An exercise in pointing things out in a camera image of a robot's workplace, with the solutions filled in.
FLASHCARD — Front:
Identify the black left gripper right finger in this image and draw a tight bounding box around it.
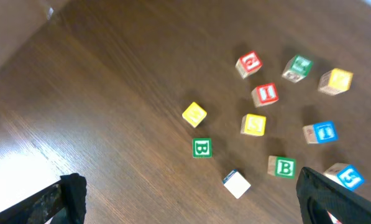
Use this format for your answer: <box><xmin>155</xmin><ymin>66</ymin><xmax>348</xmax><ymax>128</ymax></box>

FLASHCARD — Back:
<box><xmin>296</xmin><ymin>167</ymin><xmax>371</xmax><ymax>224</ymax></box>

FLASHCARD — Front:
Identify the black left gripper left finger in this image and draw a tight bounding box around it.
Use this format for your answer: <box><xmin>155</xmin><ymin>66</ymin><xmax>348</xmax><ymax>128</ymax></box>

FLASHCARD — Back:
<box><xmin>0</xmin><ymin>173</ymin><xmax>87</xmax><ymax>224</ymax></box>

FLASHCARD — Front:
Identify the yellow S block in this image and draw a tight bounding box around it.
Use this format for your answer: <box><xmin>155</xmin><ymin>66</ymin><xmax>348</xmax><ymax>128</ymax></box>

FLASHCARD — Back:
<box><xmin>240</xmin><ymin>114</ymin><xmax>267</xmax><ymax>136</ymax></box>

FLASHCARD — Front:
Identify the blue 5 block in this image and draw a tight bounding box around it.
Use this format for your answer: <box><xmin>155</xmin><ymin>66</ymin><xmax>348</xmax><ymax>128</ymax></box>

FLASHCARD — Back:
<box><xmin>323</xmin><ymin>163</ymin><xmax>365</xmax><ymax>191</ymax></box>

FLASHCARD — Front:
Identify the green B block upper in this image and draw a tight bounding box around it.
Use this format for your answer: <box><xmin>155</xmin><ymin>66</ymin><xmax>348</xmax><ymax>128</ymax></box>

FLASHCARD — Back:
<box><xmin>267</xmin><ymin>156</ymin><xmax>296</xmax><ymax>179</ymax></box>

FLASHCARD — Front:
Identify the green b block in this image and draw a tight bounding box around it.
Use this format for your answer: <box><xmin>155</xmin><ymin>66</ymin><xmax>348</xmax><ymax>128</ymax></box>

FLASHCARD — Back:
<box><xmin>192</xmin><ymin>138</ymin><xmax>213</xmax><ymax>158</ymax></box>
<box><xmin>267</xmin><ymin>156</ymin><xmax>296</xmax><ymax>179</ymax></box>

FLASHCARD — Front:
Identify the blue T block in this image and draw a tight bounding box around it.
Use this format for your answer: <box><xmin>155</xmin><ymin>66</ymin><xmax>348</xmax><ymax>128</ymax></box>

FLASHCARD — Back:
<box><xmin>303</xmin><ymin>121</ymin><xmax>338</xmax><ymax>144</ymax></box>

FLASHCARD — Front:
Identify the plain wooden block left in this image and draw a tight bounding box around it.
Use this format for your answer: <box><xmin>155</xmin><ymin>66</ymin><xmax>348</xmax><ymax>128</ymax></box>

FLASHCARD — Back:
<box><xmin>222</xmin><ymin>169</ymin><xmax>251</xmax><ymax>199</ymax></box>

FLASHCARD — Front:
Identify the red I block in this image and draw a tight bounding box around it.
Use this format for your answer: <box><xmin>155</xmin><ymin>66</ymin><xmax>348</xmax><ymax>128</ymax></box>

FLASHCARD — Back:
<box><xmin>251</xmin><ymin>83</ymin><xmax>279</xmax><ymax>107</ymax></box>

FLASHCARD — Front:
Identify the yellow block top left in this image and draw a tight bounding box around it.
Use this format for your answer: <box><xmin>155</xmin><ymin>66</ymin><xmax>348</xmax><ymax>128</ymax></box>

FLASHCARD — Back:
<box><xmin>318</xmin><ymin>68</ymin><xmax>353</xmax><ymax>96</ymax></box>

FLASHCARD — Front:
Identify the green B block lower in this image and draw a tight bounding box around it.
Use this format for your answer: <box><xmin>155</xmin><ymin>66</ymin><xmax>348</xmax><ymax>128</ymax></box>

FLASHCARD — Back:
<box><xmin>192</xmin><ymin>138</ymin><xmax>213</xmax><ymax>158</ymax></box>

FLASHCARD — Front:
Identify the green C block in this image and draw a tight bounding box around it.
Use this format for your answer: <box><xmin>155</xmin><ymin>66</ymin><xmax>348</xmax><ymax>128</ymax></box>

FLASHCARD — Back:
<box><xmin>282</xmin><ymin>55</ymin><xmax>314</xmax><ymax>83</ymax></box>

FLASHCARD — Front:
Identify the yellow W block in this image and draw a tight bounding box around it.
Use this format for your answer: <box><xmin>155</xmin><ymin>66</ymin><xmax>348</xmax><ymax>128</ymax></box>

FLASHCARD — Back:
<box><xmin>182</xmin><ymin>102</ymin><xmax>207</xmax><ymax>128</ymax></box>

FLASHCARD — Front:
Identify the red 6 block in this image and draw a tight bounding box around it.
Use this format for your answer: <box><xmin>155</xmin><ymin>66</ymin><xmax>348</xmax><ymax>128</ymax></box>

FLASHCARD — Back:
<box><xmin>236</xmin><ymin>51</ymin><xmax>263</xmax><ymax>79</ymax></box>

